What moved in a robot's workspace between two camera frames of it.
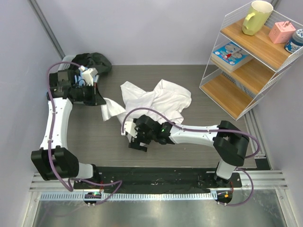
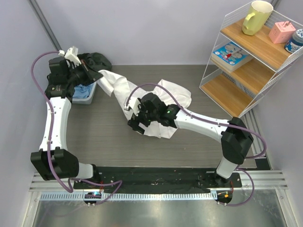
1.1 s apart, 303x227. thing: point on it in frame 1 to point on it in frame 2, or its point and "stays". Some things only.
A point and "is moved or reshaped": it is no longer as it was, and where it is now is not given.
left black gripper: (95, 98) to (88, 79)
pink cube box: (281, 32) stays
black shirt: (94, 60) stays
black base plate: (153, 179) stays
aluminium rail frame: (261, 178) stays
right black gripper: (136, 142) to (135, 121)
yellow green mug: (254, 22) stays
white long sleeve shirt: (165, 103) is moved or reshaped
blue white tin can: (295, 43) stays
